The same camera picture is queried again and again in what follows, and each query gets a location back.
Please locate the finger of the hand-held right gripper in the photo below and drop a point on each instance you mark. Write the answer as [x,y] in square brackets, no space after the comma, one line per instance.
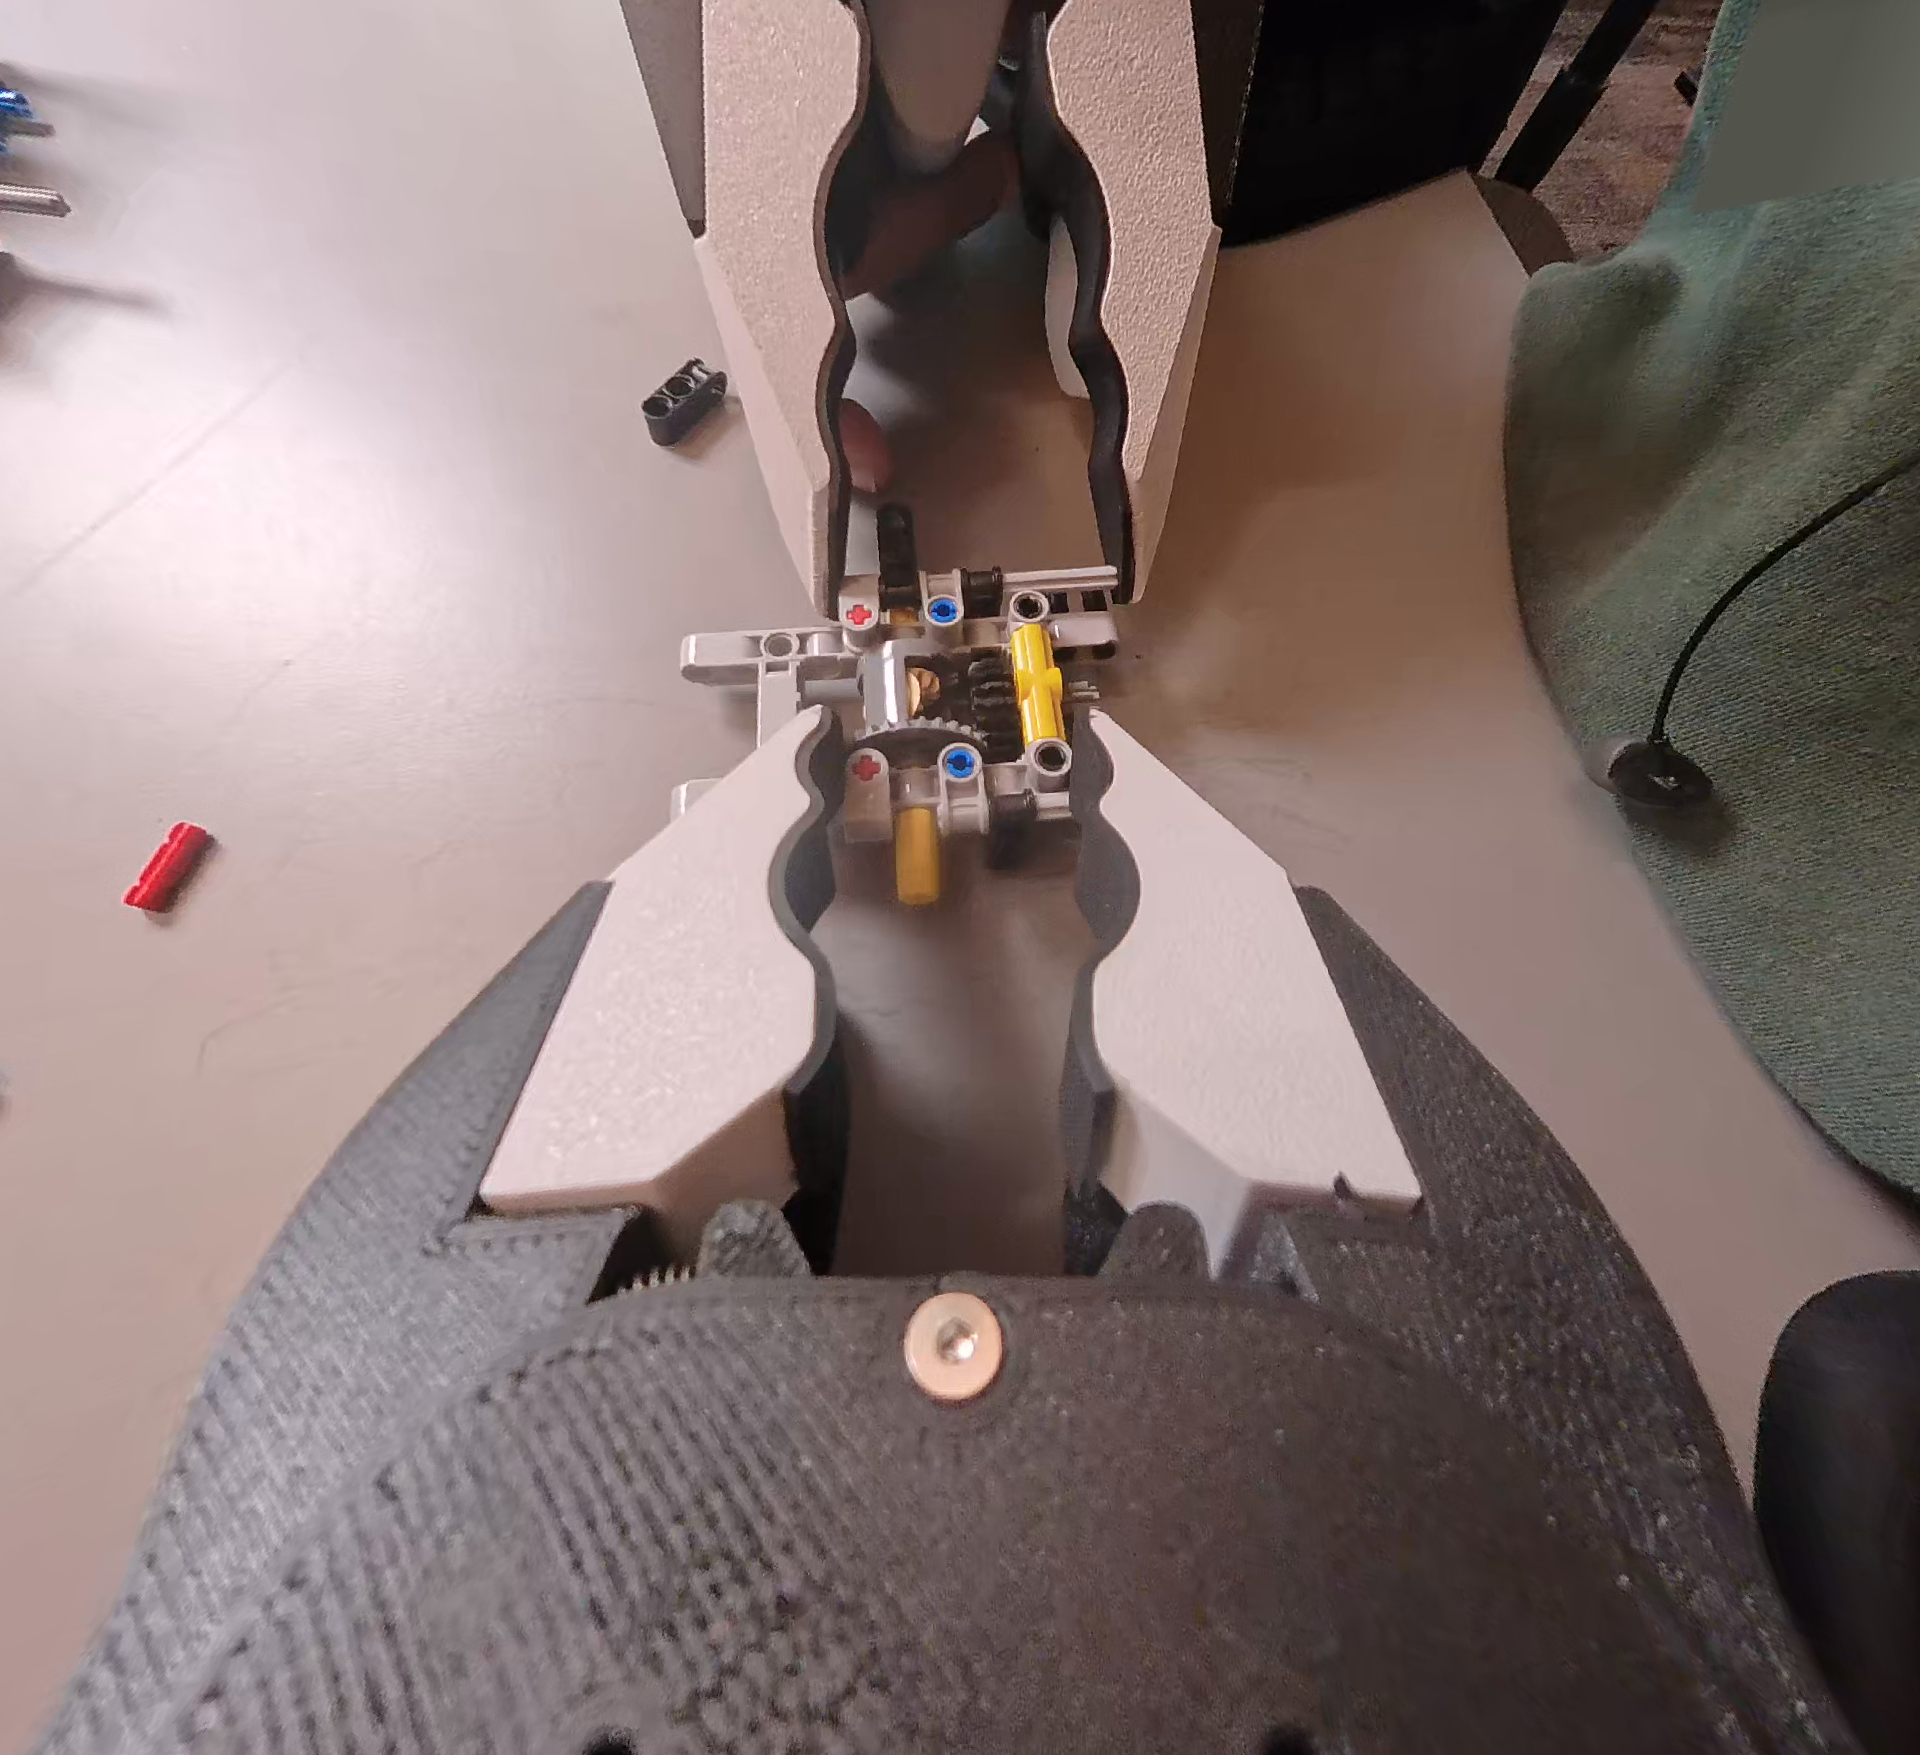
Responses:
[1159,208]
[761,208]

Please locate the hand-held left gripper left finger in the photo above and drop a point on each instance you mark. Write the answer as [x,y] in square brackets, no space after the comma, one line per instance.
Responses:
[658,1019]

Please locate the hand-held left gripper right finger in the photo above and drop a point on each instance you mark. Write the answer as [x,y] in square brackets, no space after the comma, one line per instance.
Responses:
[1246,1019]

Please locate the black lego liftarm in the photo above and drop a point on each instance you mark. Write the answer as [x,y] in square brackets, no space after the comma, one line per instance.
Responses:
[682,397]
[899,547]

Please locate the grey lego gear assembly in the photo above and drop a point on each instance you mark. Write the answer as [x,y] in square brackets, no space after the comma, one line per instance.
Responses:
[1032,687]

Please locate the red lego pin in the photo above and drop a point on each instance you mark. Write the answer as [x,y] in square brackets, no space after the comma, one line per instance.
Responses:
[168,865]

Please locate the lego car chassis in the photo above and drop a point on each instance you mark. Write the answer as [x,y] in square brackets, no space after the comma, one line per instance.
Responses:
[19,104]

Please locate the black clip-on microphone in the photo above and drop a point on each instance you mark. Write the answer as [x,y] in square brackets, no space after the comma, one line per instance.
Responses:
[1660,774]

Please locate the person's green sweater torso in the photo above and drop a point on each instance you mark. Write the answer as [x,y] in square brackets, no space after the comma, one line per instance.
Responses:
[1727,514]

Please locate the dark rounded object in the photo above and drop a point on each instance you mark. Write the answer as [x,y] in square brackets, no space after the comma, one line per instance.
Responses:
[1864,1486]

